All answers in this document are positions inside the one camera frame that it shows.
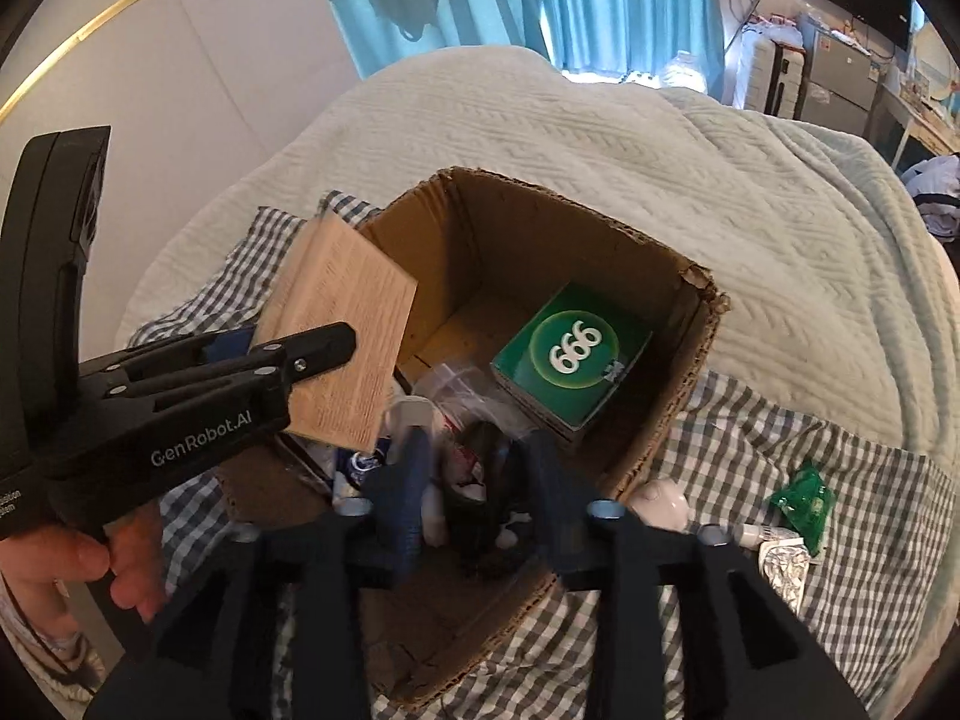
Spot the white plastic bottle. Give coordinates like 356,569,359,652
626,478,692,533

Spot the pink yellow carton box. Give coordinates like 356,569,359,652
254,213,416,452

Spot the brown cardboard box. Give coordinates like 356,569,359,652
213,164,731,714

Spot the checkered grey green cloth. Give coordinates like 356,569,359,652
128,206,957,718

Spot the green 666 box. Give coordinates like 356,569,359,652
491,283,652,445

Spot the pale green knitted blanket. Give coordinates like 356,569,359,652
115,44,960,691

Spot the small white tube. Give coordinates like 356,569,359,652
732,523,781,551

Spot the green foil sachet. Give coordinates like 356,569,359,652
770,460,836,557

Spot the person's left hand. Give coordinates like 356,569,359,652
2,502,166,639

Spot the silver foil blister pack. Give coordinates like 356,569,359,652
758,528,811,616

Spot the blue curtain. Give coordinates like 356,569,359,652
329,0,724,88

